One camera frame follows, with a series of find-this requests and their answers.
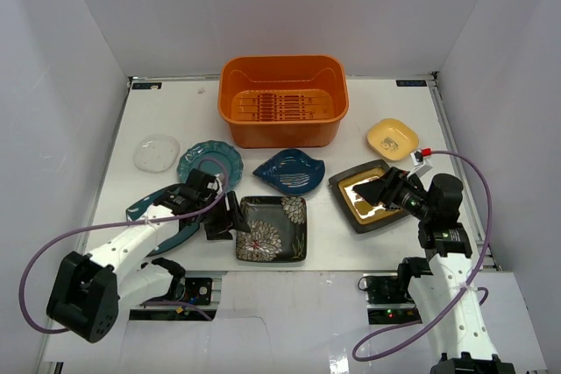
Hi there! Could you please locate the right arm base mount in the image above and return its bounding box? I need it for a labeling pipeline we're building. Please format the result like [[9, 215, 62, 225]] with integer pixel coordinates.
[[357, 275, 421, 326]]

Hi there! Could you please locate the left blue corner label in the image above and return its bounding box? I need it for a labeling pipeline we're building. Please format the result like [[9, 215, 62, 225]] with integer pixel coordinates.
[[131, 82, 162, 90]]

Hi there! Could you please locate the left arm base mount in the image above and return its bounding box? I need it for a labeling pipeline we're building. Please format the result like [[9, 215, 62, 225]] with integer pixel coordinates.
[[129, 277, 220, 321]]

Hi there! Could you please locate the right blue corner label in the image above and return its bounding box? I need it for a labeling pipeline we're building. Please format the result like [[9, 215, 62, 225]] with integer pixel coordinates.
[[395, 80, 427, 88]]

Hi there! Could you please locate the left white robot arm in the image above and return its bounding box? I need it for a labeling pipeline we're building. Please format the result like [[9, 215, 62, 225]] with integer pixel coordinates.
[[46, 169, 250, 343]]

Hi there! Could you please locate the blue corner label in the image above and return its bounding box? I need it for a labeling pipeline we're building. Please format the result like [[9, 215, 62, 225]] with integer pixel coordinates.
[[395, 80, 427, 88], [131, 82, 162, 90]]

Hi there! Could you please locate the teal scalloped round plate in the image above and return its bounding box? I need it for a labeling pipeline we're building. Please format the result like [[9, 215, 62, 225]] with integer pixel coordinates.
[[176, 140, 244, 190]]

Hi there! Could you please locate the small yellow square dish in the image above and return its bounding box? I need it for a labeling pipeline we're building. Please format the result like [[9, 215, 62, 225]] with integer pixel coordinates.
[[366, 118, 419, 162]]

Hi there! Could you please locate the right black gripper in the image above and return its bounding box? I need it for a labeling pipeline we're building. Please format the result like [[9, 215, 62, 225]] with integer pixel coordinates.
[[352, 166, 434, 222]]

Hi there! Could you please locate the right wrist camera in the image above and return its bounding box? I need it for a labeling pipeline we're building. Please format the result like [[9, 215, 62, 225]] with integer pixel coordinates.
[[408, 148, 432, 178]]

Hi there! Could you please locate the orange plastic bin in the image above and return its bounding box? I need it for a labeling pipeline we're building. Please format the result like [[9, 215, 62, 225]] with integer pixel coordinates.
[[217, 55, 349, 149]]

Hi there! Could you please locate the black floral square plate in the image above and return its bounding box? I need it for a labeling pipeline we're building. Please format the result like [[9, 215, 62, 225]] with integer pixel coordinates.
[[235, 196, 308, 264]]

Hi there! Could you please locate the black amber square plate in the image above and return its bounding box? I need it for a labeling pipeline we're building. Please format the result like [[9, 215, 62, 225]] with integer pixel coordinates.
[[329, 159, 408, 234]]

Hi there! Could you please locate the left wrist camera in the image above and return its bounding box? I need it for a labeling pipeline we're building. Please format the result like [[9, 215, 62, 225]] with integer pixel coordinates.
[[207, 173, 229, 194]]

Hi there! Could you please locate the teal square plate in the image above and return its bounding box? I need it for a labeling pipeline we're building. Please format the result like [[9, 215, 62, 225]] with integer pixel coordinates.
[[125, 183, 201, 257]]

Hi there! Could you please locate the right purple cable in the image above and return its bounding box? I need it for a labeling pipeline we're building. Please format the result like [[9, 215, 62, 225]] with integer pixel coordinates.
[[352, 149, 493, 363]]

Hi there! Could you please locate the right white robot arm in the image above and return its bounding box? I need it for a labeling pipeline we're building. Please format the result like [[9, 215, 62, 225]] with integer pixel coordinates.
[[353, 167, 515, 373]]

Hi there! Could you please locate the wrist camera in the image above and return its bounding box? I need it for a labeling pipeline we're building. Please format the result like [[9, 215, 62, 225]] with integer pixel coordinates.
[[207, 173, 229, 194], [408, 148, 432, 178]]

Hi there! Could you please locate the blue leaf-shaped dish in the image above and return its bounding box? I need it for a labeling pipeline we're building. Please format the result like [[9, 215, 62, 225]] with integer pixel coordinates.
[[252, 148, 325, 196]]

